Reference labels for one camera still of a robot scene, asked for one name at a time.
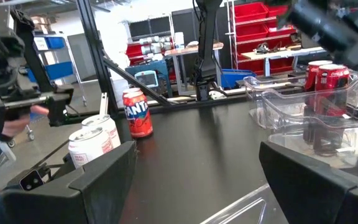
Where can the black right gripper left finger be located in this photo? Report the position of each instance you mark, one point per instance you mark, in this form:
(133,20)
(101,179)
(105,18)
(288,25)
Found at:
(57,205)

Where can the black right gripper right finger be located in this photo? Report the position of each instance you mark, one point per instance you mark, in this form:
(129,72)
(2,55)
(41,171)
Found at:
(322,199)

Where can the red Coca-Cola can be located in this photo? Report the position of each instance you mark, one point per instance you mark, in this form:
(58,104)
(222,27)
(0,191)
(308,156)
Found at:
(311,74)
(332,84)

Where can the Spindrift raspberry lime can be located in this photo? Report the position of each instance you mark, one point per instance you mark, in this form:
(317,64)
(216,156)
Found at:
(89,149)
(107,130)

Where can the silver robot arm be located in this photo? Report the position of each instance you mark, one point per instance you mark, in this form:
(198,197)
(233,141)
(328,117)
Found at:
(154,46)

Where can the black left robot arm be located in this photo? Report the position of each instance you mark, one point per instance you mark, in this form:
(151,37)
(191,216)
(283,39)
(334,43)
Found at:
(207,46)

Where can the clear plastic bin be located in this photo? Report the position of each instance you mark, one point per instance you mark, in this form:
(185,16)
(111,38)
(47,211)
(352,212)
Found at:
(253,93)
(294,143)
(275,115)

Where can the red storage bin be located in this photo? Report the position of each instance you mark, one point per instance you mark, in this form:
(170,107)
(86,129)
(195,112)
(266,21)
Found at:
(250,66)
(281,31)
(250,32)
(250,12)

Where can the wooden workbench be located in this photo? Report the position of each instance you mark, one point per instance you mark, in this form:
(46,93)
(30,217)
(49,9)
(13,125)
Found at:
(278,53)

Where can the person's hand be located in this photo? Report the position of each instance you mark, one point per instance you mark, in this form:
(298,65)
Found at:
(14,126)

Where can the black tool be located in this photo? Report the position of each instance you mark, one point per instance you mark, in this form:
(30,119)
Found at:
(262,48)

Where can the blue plastic crate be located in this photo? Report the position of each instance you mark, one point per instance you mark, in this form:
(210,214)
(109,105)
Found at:
(235,79)

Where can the white shelf rack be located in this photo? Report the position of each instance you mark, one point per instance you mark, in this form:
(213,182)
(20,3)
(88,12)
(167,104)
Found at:
(231,37)

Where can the blue storage bin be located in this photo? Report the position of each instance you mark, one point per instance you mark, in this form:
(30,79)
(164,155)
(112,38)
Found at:
(59,70)
(54,43)

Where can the grey board panel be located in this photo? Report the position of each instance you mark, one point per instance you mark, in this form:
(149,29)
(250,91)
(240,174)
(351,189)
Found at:
(78,59)

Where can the white tablet screen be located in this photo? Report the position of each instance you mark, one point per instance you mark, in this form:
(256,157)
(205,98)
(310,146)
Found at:
(146,79)

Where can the white label card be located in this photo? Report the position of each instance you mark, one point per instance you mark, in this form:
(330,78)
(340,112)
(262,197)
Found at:
(40,43)

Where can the blue cart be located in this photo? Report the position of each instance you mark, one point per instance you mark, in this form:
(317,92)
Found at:
(163,71)

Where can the red tool cabinet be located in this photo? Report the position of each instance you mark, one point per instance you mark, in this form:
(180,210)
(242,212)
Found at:
(134,51)

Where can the wooden table white legs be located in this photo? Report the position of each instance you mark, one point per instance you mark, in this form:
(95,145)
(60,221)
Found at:
(185,49)

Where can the black cabinet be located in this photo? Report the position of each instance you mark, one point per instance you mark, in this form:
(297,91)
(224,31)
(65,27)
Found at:
(183,21)

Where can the white jug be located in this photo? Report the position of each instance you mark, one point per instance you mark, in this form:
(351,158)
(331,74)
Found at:
(179,40)

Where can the black depth camera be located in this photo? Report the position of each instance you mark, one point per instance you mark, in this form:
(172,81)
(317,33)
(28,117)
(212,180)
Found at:
(31,180)

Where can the white bracket strip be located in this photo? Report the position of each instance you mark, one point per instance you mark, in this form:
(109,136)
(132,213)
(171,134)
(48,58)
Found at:
(103,102)

